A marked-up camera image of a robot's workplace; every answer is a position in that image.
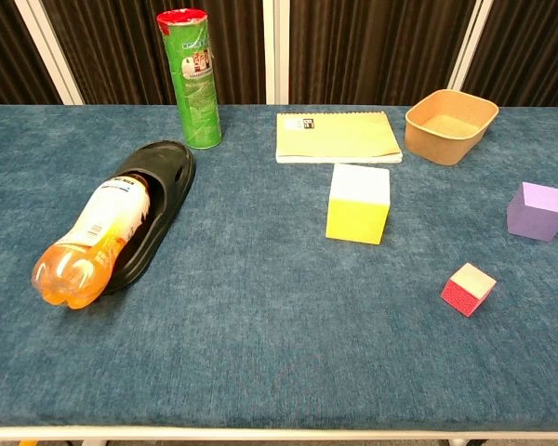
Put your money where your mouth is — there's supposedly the black rubber slipper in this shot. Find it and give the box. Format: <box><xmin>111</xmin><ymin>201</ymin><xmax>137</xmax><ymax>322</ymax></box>
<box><xmin>102</xmin><ymin>141</ymin><xmax>197</xmax><ymax>295</ymax></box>

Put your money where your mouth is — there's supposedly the dark pleated curtain panel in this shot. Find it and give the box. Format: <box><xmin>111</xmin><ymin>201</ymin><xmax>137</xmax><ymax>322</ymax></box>
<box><xmin>288</xmin><ymin>0</ymin><xmax>476</xmax><ymax>106</ymax></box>
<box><xmin>462</xmin><ymin>0</ymin><xmax>558</xmax><ymax>109</ymax></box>
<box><xmin>41</xmin><ymin>0</ymin><xmax>266</xmax><ymax>106</ymax></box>
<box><xmin>0</xmin><ymin>0</ymin><xmax>62</xmax><ymax>112</ymax></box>

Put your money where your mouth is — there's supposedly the green chip can red lid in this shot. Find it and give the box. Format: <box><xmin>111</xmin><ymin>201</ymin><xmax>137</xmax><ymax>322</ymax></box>
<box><xmin>155</xmin><ymin>8</ymin><xmax>224</xmax><ymax>151</ymax></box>

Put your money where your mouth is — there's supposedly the orange drink bottle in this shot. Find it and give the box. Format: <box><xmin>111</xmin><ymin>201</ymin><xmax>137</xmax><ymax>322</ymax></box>
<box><xmin>31</xmin><ymin>172</ymin><xmax>152</xmax><ymax>310</ymax></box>

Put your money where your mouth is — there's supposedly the yellow spiral notebook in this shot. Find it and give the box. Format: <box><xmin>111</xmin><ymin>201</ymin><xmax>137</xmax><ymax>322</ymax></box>
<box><xmin>275</xmin><ymin>111</ymin><xmax>404</xmax><ymax>165</ymax></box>

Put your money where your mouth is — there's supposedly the brown paper bowl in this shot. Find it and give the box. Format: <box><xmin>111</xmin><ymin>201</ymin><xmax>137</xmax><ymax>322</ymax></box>
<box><xmin>404</xmin><ymin>89</ymin><xmax>500</xmax><ymax>166</ymax></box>

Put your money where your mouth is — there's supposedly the medium purple cube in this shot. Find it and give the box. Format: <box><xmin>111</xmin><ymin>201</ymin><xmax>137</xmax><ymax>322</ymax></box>
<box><xmin>506</xmin><ymin>181</ymin><xmax>558</xmax><ymax>243</ymax></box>

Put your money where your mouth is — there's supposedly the yellow and white block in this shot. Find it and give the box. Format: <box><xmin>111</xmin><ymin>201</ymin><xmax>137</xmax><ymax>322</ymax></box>
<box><xmin>325</xmin><ymin>163</ymin><xmax>392</xmax><ymax>245</ymax></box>

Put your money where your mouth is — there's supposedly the blue felt table cover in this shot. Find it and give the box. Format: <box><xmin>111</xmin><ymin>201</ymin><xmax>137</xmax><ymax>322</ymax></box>
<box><xmin>0</xmin><ymin>104</ymin><xmax>558</xmax><ymax>431</ymax></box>

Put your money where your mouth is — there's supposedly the white partition frame post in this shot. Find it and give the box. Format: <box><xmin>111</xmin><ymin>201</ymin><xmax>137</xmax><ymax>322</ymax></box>
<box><xmin>447</xmin><ymin>0</ymin><xmax>494</xmax><ymax>92</ymax></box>
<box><xmin>13</xmin><ymin>0</ymin><xmax>85</xmax><ymax>106</ymax></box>
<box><xmin>262</xmin><ymin>0</ymin><xmax>290</xmax><ymax>106</ymax></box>

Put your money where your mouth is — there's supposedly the small red cube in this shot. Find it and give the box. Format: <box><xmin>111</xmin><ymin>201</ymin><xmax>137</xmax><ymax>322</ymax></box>
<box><xmin>440</xmin><ymin>262</ymin><xmax>498</xmax><ymax>319</ymax></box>

